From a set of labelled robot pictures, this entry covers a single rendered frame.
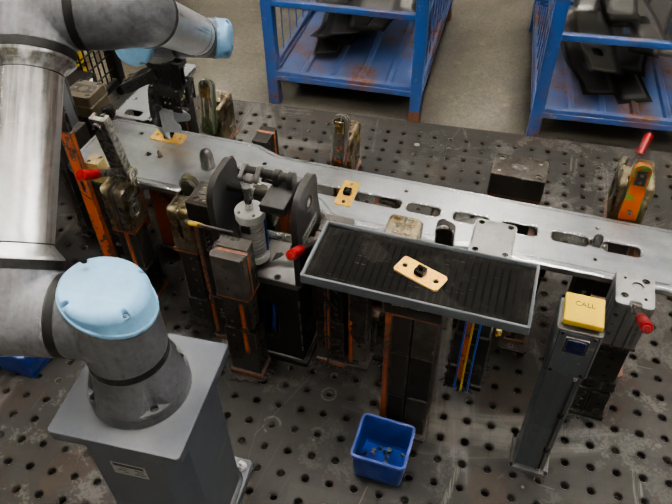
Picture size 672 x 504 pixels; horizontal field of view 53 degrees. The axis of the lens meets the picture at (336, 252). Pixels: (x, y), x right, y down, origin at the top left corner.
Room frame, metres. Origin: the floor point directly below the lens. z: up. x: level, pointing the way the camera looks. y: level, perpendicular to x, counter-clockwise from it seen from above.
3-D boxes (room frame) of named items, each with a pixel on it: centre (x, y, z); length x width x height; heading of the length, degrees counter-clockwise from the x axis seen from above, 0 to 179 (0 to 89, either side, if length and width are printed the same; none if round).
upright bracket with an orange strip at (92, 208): (1.18, 0.56, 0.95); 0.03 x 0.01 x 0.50; 71
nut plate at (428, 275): (0.75, -0.14, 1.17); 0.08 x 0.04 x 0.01; 51
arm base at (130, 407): (0.59, 0.30, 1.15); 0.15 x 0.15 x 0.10
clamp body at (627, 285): (0.80, -0.53, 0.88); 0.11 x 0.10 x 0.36; 161
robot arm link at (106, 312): (0.59, 0.31, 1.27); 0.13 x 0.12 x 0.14; 85
